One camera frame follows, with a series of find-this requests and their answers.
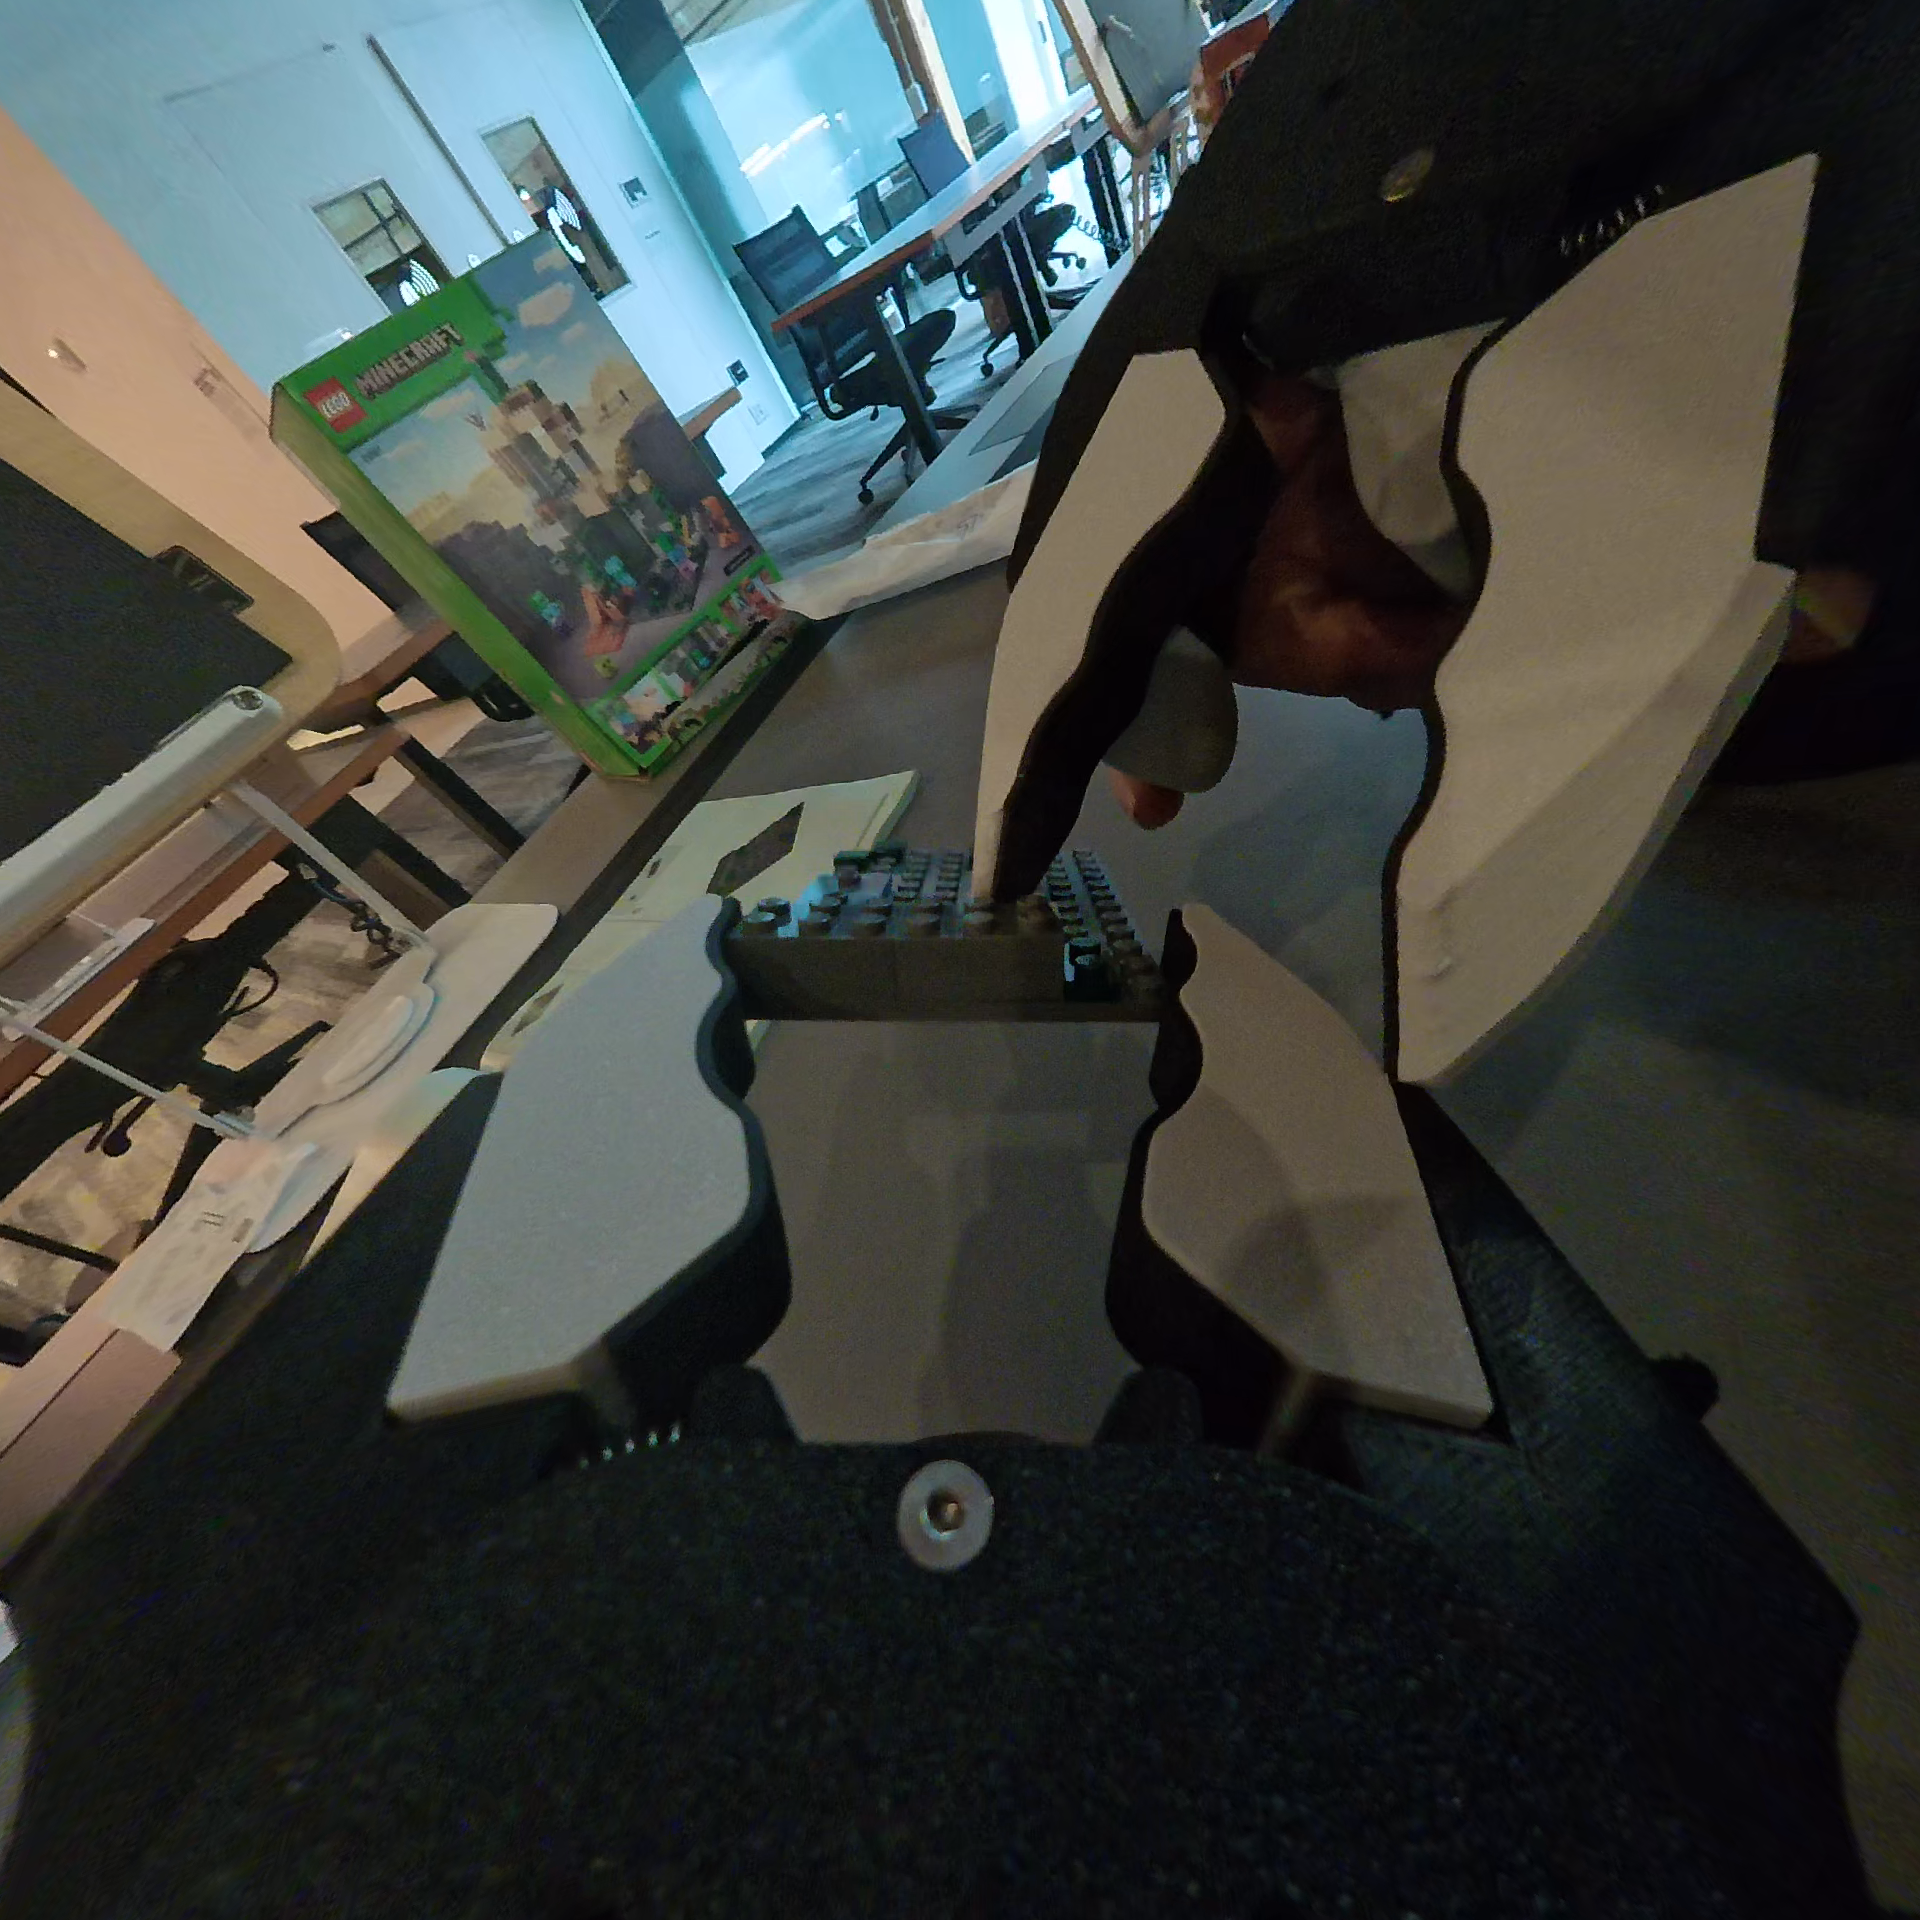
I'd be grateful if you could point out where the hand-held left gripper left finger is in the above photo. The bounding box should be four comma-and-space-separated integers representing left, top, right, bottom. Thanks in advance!
382, 893, 797, 1429

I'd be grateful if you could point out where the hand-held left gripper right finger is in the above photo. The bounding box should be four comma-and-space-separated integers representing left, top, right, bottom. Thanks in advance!
1109, 903, 1500, 1451

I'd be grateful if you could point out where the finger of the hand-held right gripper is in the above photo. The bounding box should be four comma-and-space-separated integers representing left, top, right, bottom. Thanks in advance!
975, 347, 1247, 903
1334, 150, 1826, 1088

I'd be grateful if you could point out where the grey studded building baseplate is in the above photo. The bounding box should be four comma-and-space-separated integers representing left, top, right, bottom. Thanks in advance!
721, 841, 1179, 1025

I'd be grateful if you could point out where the grey long building brick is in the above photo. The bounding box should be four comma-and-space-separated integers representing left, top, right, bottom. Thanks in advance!
723, 888, 1074, 1021

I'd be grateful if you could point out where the wooden-edged side desk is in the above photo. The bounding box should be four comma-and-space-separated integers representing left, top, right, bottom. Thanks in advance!
0, 607, 526, 1082

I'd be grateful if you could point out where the person's right hand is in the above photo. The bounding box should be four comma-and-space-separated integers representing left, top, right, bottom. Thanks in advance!
1109, 366, 1467, 833

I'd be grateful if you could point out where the adjoining grey table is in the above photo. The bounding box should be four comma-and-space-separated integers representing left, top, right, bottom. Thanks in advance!
0, 336, 1119, 1563

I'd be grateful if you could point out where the crumpled white paper bag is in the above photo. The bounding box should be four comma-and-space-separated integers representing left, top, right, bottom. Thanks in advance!
778, 471, 1053, 622

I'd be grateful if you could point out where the black office chair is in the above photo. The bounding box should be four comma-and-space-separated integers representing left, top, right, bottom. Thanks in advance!
897, 109, 1086, 374
733, 203, 962, 502
0, 888, 285, 1202

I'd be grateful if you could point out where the wooden background table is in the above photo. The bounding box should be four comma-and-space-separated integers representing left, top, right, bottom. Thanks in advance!
772, 84, 1119, 465

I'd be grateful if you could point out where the white printed leaflet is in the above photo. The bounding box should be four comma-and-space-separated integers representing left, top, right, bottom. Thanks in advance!
91, 1141, 349, 1352

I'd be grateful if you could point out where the colourful green-edged toy box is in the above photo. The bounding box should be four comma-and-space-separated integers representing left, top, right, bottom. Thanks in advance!
269, 224, 797, 778

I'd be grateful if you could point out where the white-framed dark panel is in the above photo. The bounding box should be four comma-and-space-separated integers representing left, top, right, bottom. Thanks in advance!
0, 374, 345, 864

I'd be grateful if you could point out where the black coiled cable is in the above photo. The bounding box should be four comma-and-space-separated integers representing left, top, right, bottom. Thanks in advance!
308, 864, 417, 963

